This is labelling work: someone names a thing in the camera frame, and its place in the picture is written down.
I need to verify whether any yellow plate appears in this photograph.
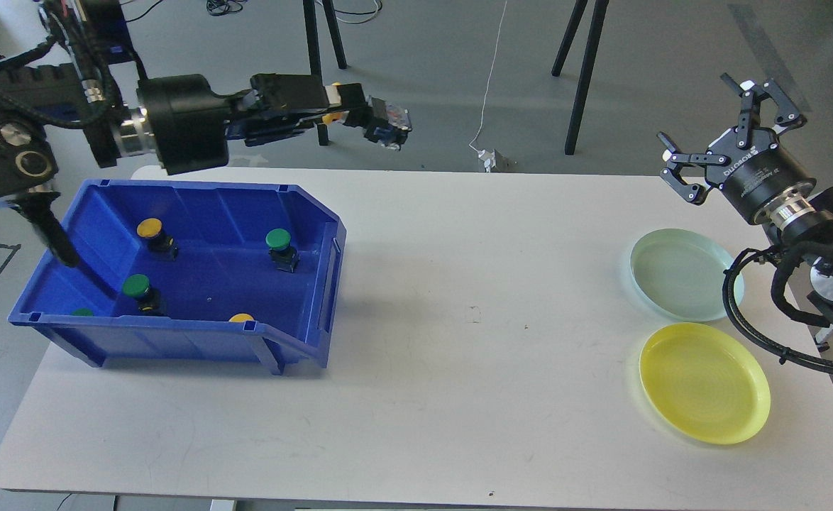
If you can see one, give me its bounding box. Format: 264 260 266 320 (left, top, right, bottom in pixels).
638 322 771 446

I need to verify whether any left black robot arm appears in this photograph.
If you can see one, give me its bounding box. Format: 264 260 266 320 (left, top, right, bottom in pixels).
0 1 397 268

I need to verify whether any black floor cable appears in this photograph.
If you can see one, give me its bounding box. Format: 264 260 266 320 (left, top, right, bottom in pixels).
122 0 247 18

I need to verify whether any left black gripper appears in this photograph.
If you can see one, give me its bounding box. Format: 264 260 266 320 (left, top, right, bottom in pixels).
137 72 371 175

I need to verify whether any white cable with plug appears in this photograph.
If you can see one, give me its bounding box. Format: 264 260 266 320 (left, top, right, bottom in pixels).
468 0 508 173

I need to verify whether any black tripod left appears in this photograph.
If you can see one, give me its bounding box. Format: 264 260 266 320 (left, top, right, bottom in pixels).
302 0 348 147

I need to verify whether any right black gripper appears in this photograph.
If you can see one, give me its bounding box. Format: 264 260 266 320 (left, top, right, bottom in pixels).
657 72 816 226

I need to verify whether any black tripod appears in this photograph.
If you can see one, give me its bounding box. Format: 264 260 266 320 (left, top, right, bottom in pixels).
550 0 610 156
302 0 348 147

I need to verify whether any yellow push button front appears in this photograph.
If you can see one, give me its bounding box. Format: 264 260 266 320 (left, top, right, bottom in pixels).
229 313 255 323

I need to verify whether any pale green plate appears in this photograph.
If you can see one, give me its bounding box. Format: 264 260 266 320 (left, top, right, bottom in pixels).
628 229 734 323

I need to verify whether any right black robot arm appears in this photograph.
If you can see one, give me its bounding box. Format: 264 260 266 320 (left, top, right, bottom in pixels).
658 74 833 375

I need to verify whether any yellow push button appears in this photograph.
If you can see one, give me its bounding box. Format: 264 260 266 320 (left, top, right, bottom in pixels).
136 217 179 261
321 97 413 151
229 313 255 323

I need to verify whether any green push button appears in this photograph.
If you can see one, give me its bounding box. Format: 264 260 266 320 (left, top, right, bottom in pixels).
266 229 299 274
121 274 166 317

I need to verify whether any black tripod right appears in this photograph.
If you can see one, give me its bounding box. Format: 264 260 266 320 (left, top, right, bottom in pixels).
550 0 610 156

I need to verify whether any blue plastic storage bin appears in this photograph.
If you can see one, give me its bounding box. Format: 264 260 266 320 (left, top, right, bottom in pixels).
8 179 346 375

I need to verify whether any yellow push button back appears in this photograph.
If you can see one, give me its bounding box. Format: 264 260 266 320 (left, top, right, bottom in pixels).
136 217 179 261

